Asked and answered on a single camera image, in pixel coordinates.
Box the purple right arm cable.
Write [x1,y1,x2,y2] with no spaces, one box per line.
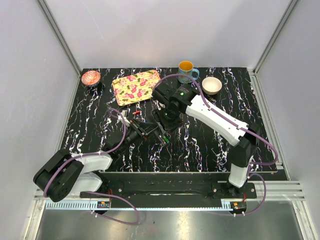
[152,74,279,216]

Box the red patterned bowl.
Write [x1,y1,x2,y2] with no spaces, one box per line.
[81,70,101,87]

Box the black remote control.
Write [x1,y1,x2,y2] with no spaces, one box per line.
[155,131,170,146]

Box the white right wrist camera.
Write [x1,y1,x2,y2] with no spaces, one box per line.
[157,101,166,110]

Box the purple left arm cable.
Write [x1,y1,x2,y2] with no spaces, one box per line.
[42,107,140,225]

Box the slotted aluminium cable duct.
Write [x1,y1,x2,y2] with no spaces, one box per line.
[45,195,242,211]

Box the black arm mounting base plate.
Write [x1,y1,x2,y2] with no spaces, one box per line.
[79,171,258,209]

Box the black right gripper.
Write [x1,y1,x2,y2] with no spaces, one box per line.
[151,104,183,137]

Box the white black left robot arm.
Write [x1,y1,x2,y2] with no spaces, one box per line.
[33,119,163,203]

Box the cream white bowl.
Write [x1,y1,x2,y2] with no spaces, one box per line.
[201,76,222,96]

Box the blue mug yellow inside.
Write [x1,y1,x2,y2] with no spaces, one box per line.
[177,60,200,84]

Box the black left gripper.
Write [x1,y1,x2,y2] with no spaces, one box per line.
[118,118,159,154]

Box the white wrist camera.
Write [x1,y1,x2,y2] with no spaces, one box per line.
[121,110,130,126]
[157,101,166,110]

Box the floral rectangular tray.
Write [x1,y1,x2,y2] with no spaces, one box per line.
[112,69,161,107]

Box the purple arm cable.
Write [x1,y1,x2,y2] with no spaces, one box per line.
[152,74,279,216]
[42,107,140,225]

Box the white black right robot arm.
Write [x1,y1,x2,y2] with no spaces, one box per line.
[152,83,260,198]

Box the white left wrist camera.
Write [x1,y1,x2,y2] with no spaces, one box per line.
[121,110,130,126]

